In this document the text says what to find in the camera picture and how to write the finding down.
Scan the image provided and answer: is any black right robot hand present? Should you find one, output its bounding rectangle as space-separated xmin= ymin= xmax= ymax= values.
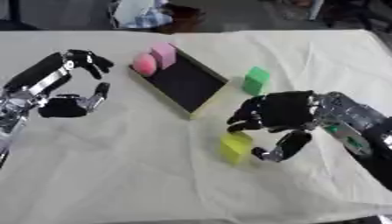
xmin=225 ymin=90 xmax=319 ymax=163

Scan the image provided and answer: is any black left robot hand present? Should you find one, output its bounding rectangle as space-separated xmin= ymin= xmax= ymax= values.
xmin=1 ymin=49 xmax=116 ymax=119

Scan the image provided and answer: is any open box with black inside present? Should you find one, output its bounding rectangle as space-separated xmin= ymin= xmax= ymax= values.
xmin=127 ymin=43 xmax=230 ymax=121

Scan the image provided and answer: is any green block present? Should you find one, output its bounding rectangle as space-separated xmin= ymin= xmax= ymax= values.
xmin=240 ymin=66 xmax=271 ymax=96

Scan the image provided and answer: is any yellow block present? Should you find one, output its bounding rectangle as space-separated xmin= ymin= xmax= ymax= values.
xmin=219 ymin=131 xmax=255 ymax=165

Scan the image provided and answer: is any pink ball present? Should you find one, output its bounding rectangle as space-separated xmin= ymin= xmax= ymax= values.
xmin=131 ymin=52 xmax=159 ymax=77

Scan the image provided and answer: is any pink block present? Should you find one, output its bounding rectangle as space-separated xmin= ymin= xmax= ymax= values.
xmin=150 ymin=42 xmax=179 ymax=70

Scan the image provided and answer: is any chair with clothes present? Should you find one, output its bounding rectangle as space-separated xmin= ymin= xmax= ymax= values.
xmin=105 ymin=0 xmax=207 ymax=33

